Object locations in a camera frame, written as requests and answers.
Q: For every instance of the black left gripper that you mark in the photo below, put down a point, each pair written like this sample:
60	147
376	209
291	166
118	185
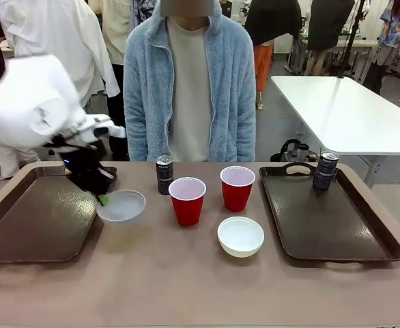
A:
85	171

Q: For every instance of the white plastic bowl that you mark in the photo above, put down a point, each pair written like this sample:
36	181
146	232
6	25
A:
241	235
122	206

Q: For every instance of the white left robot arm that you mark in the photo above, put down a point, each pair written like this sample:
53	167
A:
26	102

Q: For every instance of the black drink can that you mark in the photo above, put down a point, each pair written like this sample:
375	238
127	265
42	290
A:
326	171
164	176

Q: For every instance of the dark brown serving tray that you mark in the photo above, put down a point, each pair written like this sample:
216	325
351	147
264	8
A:
326	212
36	212

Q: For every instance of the red plastic cup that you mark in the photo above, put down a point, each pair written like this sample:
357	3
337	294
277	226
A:
237	188
187	201

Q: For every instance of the person in blue fleece jacket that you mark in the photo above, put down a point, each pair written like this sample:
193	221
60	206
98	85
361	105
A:
189	85

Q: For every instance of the person in white shirt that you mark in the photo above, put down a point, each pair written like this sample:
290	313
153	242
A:
67	44

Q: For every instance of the black bag with bottles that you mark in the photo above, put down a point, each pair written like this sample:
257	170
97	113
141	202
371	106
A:
293	150

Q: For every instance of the person in black top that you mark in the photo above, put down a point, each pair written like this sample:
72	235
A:
275	20

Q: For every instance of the white folding table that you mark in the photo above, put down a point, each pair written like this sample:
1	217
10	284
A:
350	112

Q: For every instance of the black tripod stand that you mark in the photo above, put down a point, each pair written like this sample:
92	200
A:
352	37

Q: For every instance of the person in blue patterned shirt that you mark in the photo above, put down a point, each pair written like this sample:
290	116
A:
391	37

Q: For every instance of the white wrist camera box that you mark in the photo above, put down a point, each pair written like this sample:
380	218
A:
101	129

